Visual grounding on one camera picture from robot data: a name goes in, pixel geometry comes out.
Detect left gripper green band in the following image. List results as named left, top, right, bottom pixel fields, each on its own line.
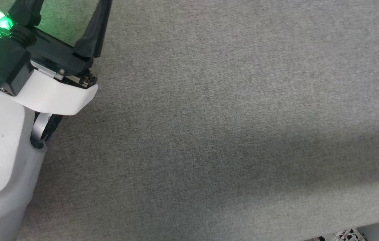
left=0, top=0, right=113, bottom=89

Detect grey fabric sofa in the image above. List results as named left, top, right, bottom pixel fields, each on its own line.
left=0, top=0, right=379, bottom=241

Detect black white patterned object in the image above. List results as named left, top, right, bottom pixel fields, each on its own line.
left=331, top=229, right=368, bottom=241

